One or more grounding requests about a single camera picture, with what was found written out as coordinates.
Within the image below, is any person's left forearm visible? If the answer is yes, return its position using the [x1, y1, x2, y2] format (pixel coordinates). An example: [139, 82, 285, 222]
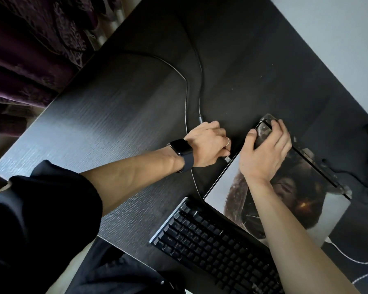
[79, 149, 184, 217]

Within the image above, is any black keyboard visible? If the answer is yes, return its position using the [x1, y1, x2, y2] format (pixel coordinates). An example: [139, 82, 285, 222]
[149, 196, 286, 294]

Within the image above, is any dark wooden desk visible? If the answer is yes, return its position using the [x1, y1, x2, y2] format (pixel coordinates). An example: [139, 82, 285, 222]
[0, 0, 368, 294]

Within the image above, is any person's right hand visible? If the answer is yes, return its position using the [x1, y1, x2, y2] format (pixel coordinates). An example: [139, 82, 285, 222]
[239, 119, 292, 185]

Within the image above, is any thin black charger cable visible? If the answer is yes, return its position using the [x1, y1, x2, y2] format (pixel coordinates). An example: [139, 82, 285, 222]
[321, 159, 368, 193]

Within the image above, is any cream and purple curtain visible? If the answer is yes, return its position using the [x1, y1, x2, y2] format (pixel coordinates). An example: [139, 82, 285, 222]
[0, 0, 145, 193]

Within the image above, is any person's right forearm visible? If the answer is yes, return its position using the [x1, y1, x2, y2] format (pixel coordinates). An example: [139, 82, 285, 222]
[247, 177, 361, 294]

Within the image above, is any white cable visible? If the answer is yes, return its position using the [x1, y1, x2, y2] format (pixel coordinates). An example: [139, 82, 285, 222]
[325, 237, 368, 294]

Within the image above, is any thin black keyboard cable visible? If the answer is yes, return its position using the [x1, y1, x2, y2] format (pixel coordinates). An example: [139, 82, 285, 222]
[119, 15, 233, 202]

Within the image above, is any laptop with printed portrait skin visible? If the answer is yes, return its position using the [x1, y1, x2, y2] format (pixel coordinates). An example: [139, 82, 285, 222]
[203, 113, 352, 249]

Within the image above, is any black shirt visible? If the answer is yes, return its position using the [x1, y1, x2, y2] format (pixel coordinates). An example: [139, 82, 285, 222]
[0, 160, 186, 294]

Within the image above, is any black smartwatch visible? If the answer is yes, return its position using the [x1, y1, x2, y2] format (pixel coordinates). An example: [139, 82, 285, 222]
[167, 138, 194, 174]

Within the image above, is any person's left hand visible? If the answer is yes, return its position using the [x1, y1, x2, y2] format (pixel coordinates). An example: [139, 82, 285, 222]
[184, 120, 232, 168]

